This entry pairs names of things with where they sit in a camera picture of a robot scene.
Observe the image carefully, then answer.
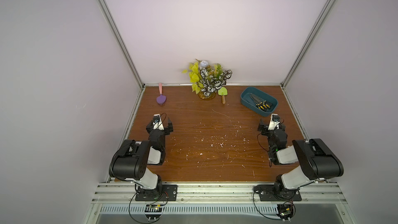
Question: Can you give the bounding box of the teal plastic storage box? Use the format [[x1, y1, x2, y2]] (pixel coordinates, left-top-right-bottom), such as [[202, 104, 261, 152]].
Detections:
[[240, 87, 278, 117]]

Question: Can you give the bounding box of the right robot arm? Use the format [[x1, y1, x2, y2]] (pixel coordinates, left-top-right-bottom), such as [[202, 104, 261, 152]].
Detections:
[[258, 119, 344, 198]]

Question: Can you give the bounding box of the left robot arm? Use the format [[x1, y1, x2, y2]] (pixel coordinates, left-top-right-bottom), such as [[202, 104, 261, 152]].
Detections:
[[108, 114, 174, 198]]

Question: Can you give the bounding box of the purple heart-shaped spatula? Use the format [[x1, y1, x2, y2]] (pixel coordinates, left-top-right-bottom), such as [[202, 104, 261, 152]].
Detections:
[[156, 83, 167, 105]]

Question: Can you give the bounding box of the potted plant in glass vase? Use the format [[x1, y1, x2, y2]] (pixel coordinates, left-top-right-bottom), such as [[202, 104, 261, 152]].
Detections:
[[181, 59, 233, 100]]

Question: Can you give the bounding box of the right controller board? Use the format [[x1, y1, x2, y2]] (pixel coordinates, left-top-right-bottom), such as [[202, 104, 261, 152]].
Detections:
[[276, 202, 295, 222]]

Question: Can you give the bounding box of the controller board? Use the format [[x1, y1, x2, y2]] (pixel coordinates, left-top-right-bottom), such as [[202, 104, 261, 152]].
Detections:
[[144, 204, 164, 223], [276, 202, 295, 222]]

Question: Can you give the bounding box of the left controller board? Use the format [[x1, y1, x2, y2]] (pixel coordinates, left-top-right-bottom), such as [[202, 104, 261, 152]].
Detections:
[[144, 204, 164, 223]]

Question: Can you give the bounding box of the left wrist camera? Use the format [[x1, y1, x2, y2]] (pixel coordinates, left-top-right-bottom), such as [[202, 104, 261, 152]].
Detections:
[[152, 114, 164, 131]]

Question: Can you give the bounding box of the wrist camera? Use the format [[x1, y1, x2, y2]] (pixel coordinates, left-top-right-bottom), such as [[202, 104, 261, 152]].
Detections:
[[268, 114, 280, 131], [152, 114, 164, 131]]

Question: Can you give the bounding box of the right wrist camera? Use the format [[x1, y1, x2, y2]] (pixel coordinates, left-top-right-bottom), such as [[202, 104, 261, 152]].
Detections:
[[268, 114, 280, 131]]

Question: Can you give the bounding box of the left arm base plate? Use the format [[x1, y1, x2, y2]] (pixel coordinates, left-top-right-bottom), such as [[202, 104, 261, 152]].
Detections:
[[135, 184, 178, 202]]

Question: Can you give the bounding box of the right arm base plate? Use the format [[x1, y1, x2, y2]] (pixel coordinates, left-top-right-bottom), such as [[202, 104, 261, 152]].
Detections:
[[252, 185, 302, 202]]

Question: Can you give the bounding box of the green spatula wooden handle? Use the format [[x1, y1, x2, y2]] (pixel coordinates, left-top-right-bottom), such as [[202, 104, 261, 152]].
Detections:
[[218, 87, 228, 104]]

